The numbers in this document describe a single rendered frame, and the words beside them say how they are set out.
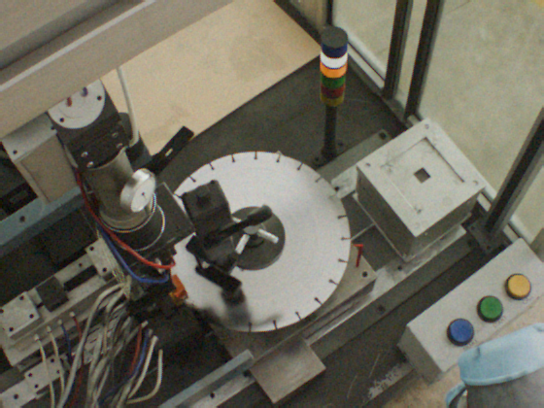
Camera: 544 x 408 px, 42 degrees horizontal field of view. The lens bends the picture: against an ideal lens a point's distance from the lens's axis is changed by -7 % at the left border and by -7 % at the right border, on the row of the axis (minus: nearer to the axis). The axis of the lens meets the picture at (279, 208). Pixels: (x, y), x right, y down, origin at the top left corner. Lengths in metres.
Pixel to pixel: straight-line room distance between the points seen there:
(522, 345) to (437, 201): 0.62
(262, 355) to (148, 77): 0.72
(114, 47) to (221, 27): 1.60
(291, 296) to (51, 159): 0.55
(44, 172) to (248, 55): 0.93
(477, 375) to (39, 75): 0.71
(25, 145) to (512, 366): 0.58
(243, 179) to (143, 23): 1.17
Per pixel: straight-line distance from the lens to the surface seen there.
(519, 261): 1.39
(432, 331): 1.31
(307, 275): 1.27
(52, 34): 0.18
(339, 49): 1.24
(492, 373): 0.82
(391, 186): 1.39
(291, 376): 1.36
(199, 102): 1.66
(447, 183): 1.42
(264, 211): 1.01
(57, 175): 0.89
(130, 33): 0.18
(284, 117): 1.63
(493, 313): 1.33
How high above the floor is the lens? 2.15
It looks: 66 degrees down
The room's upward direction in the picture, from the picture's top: 4 degrees counter-clockwise
